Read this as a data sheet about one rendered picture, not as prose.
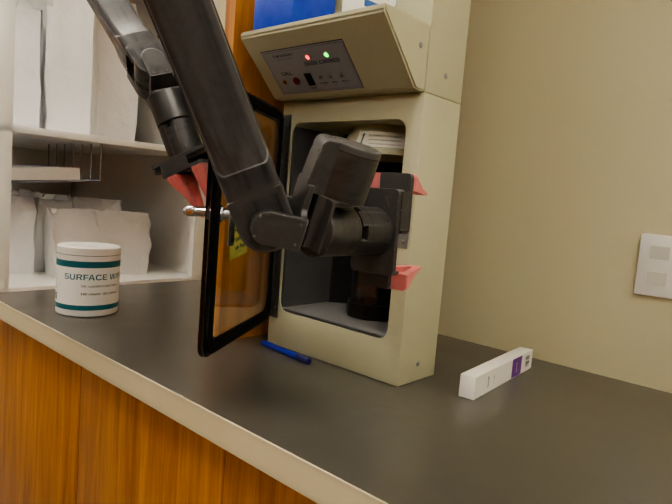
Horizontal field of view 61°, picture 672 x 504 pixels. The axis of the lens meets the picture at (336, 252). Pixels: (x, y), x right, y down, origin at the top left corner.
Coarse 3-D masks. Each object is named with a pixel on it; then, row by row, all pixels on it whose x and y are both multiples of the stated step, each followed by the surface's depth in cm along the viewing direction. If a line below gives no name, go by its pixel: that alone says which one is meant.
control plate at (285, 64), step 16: (288, 48) 94; (304, 48) 92; (320, 48) 90; (336, 48) 88; (272, 64) 99; (288, 64) 97; (304, 64) 95; (320, 64) 93; (336, 64) 91; (352, 64) 89; (288, 80) 100; (304, 80) 98; (320, 80) 96; (336, 80) 94; (352, 80) 91
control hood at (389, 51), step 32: (256, 32) 96; (288, 32) 92; (320, 32) 88; (352, 32) 84; (384, 32) 81; (416, 32) 84; (256, 64) 102; (384, 64) 85; (416, 64) 85; (288, 96) 104; (320, 96) 99; (352, 96) 96
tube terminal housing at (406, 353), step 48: (336, 0) 99; (432, 0) 86; (432, 48) 88; (384, 96) 93; (432, 96) 89; (432, 144) 91; (288, 192) 108; (432, 192) 93; (432, 240) 94; (432, 288) 96; (288, 336) 109; (336, 336) 101; (384, 336) 94; (432, 336) 98
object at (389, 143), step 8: (352, 128) 103; (360, 128) 100; (368, 128) 99; (376, 128) 98; (384, 128) 98; (392, 128) 98; (400, 128) 98; (352, 136) 101; (360, 136) 99; (368, 136) 98; (376, 136) 98; (384, 136) 97; (392, 136) 97; (400, 136) 97; (368, 144) 98; (376, 144) 97; (384, 144) 97; (392, 144) 97; (400, 144) 97; (384, 152) 96; (392, 152) 96; (400, 152) 97; (384, 160) 113; (392, 160) 113; (400, 160) 112
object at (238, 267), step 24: (264, 120) 97; (240, 240) 92; (240, 264) 93; (264, 264) 105; (216, 288) 84; (240, 288) 94; (264, 288) 106; (216, 312) 85; (240, 312) 95; (216, 336) 86
